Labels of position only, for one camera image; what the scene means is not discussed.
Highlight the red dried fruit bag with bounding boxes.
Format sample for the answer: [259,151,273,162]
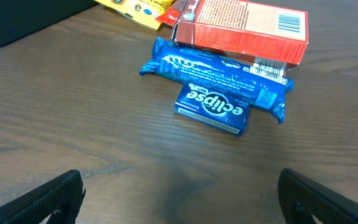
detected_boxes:
[155,0,188,27]

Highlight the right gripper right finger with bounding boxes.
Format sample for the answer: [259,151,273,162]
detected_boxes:
[278,168,358,224]

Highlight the yellow snack bag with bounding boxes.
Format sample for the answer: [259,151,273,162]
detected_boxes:
[95,0,174,30]

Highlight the blue eclipse mints pack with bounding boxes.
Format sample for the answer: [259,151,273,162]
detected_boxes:
[175,83,250,136]

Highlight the blue wrapped snack bar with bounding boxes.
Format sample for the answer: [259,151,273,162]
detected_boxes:
[139,37,293,123]

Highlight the brown white small carton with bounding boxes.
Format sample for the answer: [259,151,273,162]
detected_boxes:
[213,50,288,77]

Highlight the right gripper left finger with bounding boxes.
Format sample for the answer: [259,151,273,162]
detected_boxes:
[0,169,86,224]

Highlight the black gift box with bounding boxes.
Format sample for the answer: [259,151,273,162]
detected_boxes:
[0,0,98,47]

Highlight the orange red cardboard box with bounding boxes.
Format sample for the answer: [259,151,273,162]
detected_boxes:
[171,0,309,66]

